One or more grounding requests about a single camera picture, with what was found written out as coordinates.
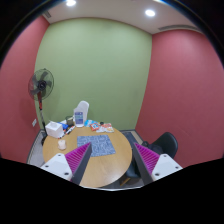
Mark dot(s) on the white wall socket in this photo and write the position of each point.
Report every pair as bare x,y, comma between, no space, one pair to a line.
34,122

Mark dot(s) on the left ceiling light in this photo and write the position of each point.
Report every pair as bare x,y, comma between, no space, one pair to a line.
70,3

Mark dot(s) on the round wooden table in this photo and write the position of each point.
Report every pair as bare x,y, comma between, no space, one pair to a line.
100,171

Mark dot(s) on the red snack packet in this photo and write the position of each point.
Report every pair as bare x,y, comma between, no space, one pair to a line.
94,126

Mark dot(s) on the red white marker pen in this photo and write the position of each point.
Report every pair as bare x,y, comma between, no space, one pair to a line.
68,131

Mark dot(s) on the orange white snack packet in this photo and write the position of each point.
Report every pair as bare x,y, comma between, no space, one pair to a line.
106,127

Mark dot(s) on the black standing fan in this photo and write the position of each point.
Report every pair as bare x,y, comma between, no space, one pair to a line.
40,87

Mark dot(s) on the white plastic jug blue label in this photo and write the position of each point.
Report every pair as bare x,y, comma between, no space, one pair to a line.
80,113

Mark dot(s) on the grey patterned mouse pad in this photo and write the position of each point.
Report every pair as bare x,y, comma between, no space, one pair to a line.
101,144

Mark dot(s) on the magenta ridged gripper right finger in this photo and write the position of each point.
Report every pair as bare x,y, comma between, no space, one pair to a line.
152,166

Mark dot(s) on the small white computer mouse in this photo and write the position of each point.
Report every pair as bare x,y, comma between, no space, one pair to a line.
62,144

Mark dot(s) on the black office chair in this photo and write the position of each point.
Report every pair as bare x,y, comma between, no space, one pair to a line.
165,144

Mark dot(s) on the right ceiling light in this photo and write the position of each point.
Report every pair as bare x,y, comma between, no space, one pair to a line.
150,13

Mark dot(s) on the blue packet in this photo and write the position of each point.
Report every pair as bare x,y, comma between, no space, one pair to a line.
89,122

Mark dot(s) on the ceiling air vent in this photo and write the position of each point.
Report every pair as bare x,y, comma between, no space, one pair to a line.
178,26

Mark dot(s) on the ceiling light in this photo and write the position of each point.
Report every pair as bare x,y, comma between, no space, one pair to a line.
150,13
70,3

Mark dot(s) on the white tissue box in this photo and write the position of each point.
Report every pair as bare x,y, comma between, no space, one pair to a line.
54,129

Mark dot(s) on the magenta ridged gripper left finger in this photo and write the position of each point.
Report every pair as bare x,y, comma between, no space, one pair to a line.
70,166

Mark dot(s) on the dark glass jar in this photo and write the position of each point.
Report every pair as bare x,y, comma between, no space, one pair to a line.
69,121

